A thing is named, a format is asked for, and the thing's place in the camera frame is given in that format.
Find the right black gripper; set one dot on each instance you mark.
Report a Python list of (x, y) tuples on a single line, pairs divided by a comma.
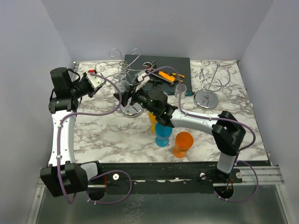
[(124, 97)]

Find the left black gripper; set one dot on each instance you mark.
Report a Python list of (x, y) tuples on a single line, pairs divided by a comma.
[(84, 77)]

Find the clear wine glass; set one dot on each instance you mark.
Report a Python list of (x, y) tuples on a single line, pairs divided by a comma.
[(121, 82)]

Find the chrome glass rack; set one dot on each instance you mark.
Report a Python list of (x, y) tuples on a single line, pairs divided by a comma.
[(129, 111), (213, 78)]

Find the yellow plastic wine glass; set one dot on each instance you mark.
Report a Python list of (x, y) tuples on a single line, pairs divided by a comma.
[(152, 119)]

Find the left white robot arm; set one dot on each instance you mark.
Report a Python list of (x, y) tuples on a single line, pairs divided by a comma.
[(63, 130)]

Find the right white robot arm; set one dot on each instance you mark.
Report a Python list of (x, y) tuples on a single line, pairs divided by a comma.
[(228, 133)]

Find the orange black screwdriver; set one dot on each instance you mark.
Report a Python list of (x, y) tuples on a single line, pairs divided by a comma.
[(166, 76)]

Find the blue plastic goblet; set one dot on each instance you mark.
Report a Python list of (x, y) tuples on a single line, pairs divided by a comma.
[(162, 135)]

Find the clear plastic cup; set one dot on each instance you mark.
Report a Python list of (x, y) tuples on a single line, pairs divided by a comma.
[(180, 90)]

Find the orange plastic goblet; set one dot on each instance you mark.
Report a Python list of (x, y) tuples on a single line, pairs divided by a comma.
[(183, 142)]

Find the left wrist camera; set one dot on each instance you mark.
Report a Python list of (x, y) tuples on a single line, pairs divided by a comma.
[(95, 81)]

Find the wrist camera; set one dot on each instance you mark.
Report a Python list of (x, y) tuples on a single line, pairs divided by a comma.
[(95, 81), (141, 79)]

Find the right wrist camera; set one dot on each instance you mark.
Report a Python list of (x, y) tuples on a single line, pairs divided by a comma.
[(141, 79)]

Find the black T-handle tool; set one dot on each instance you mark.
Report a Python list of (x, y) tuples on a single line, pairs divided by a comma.
[(155, 81)]

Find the dark blue network switch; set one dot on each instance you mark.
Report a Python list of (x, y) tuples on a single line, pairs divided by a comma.
[(180, 64)]

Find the orange handled pliers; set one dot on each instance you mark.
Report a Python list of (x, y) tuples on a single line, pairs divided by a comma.
[(176, 76)]

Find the black mounting rail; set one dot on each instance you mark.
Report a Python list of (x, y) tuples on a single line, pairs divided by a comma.
[(100, 179)]

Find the aluminium frame rail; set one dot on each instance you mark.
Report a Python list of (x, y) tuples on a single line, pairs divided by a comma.
[(241, 176)]

